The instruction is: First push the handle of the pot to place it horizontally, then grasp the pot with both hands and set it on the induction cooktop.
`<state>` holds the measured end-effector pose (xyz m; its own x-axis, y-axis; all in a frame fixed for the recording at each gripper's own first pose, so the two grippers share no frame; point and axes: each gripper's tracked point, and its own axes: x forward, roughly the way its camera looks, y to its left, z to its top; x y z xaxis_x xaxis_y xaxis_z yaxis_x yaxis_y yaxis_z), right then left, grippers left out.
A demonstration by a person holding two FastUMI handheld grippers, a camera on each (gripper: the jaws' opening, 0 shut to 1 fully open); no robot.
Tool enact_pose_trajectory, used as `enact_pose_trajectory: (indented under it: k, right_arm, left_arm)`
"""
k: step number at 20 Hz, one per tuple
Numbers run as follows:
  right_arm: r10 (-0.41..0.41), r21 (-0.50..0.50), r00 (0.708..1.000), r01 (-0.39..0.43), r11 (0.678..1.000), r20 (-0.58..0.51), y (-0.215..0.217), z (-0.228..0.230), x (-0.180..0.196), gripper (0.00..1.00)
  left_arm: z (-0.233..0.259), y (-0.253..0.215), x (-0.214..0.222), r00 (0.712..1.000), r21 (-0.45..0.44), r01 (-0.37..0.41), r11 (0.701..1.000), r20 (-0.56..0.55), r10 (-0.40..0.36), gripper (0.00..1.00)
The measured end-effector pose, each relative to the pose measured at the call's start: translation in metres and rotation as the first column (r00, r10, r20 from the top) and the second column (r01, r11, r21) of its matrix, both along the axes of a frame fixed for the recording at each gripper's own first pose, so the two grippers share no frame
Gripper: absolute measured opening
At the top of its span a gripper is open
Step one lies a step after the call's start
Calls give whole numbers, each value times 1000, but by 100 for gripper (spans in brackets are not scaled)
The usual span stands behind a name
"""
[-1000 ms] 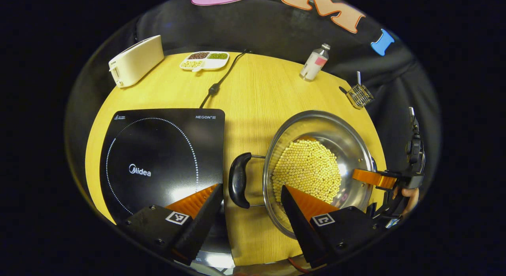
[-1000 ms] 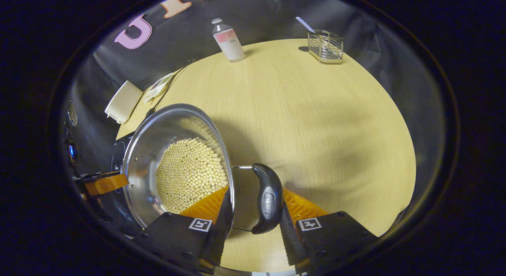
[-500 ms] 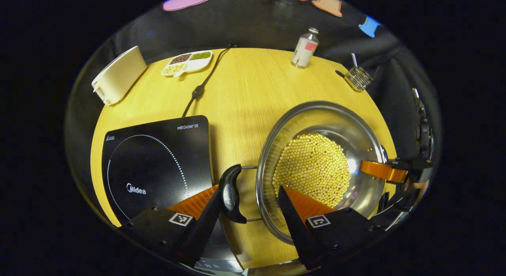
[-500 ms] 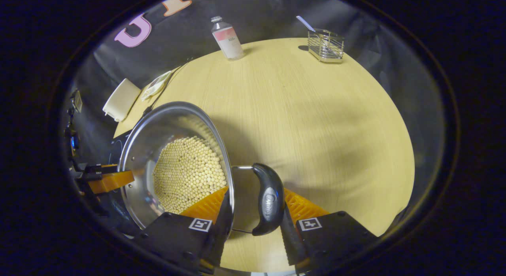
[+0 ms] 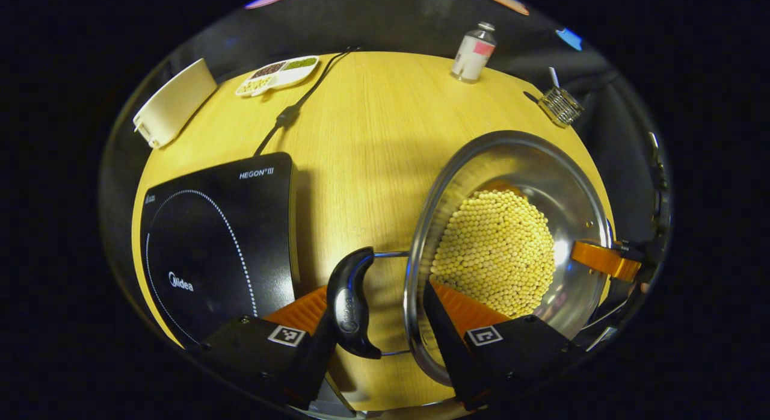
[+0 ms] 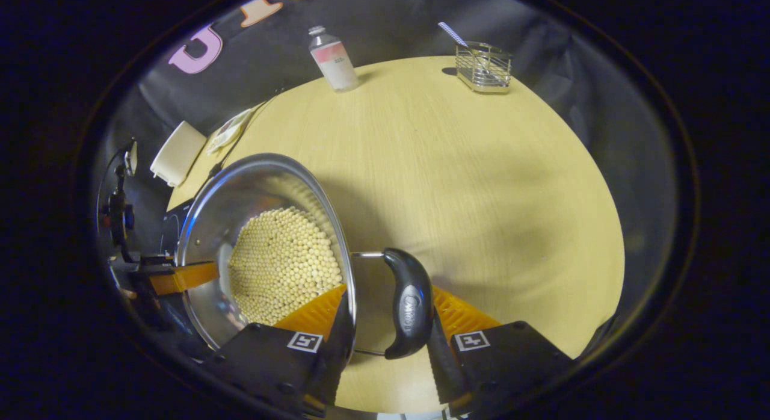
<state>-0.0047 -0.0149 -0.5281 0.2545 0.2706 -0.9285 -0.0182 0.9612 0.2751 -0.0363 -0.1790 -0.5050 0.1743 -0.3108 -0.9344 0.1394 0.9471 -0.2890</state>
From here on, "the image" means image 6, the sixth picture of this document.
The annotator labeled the white divided dish of beans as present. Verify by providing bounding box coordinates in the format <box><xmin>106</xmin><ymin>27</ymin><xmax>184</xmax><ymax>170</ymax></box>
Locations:
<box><xmin>205</xmin><ymin>107</ymin><xmax>254</xmax><ymax>156</ymax></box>

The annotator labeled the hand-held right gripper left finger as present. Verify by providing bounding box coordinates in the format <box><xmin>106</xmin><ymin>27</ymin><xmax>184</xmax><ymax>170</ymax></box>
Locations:
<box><xmin>205</xmin><ymin>285</ymin><xmax>356</xmax><ymax>416</ymax></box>

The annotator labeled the white toaster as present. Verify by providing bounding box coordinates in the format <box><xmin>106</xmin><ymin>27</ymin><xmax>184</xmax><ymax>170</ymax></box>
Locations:
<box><xmin>149</xmin><ymin>120</ymin><xmax>208</xmax><ymax>188</ymax></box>

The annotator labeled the black induction cooktop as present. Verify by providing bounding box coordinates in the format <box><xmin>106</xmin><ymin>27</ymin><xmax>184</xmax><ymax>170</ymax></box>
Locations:
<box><xmin>159</xmin><ymin>197</ymin><xmax>194</xmax><ymax>259</ymax></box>

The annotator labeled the pile of yellow soybeans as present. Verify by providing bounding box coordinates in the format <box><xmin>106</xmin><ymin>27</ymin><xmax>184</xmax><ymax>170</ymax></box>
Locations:
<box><xmin>227</xmin><ymin>206</ymin><xmax>344</xmax><ymax>327</ymax></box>

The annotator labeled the stainless steel pot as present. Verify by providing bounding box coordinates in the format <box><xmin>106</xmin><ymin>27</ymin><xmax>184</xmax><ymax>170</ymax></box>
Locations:
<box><xmin>176</xmin><ymin>153</ymin><xmax>434</xmax><ymax>361</ymax></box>

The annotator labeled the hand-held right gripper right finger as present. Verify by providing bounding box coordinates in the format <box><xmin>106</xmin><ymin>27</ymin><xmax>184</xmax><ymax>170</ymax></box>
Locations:
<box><xmin>426</xmin><ymin>285</ymin><xmax>575</xmax><ymax>416</ymax></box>

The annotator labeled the striped straw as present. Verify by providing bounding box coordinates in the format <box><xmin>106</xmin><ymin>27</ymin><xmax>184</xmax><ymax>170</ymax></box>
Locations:
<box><xmin>437</xmin><ymin>21</ymin><xmax>469</xmax><ymax>48</ymax></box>

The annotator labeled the small bottle with pink label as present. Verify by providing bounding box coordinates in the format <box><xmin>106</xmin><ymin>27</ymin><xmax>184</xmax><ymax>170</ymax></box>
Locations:
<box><xmin>308</xmin><ymin>26</ymin><xmax>360</xmax><ymax>94</ymax></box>

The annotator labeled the small wire holder basket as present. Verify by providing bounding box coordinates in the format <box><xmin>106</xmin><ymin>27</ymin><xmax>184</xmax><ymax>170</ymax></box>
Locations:
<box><xmin>454</xmin><ymin>41</ymin><xmax>514</xmax><ymax>95</ymax></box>

